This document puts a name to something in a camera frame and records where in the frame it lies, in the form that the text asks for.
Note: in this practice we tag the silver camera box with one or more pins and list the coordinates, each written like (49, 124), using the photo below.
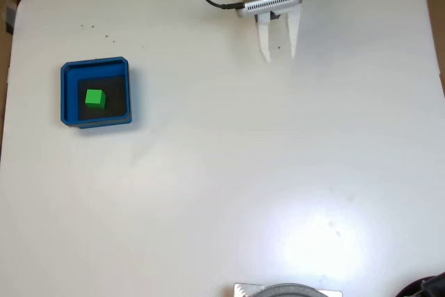
(273, 2)

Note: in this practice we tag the blue square box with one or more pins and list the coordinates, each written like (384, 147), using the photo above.
(67, 95)

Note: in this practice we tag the grey round object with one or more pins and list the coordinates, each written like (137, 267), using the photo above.
(292, 291)

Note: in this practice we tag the silver crinkled plate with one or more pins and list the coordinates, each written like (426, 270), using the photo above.
(245, 290)

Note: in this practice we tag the green cube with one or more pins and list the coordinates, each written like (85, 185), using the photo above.
(94, 99)

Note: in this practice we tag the black object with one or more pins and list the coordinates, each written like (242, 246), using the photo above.
(431, 288)

